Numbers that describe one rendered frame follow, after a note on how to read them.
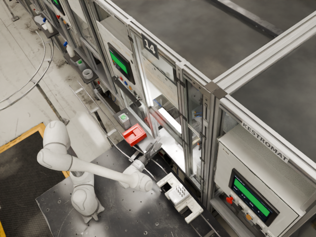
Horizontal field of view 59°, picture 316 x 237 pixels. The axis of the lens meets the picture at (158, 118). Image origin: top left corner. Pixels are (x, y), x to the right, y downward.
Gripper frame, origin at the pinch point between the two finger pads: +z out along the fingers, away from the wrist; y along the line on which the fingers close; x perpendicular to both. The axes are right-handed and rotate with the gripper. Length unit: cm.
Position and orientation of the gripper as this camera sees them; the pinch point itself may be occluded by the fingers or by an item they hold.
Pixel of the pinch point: (158, 142)
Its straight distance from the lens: 212.1
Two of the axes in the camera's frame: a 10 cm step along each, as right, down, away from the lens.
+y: -1.5, -5.6, -8.1
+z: 6.2, -6.9, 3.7
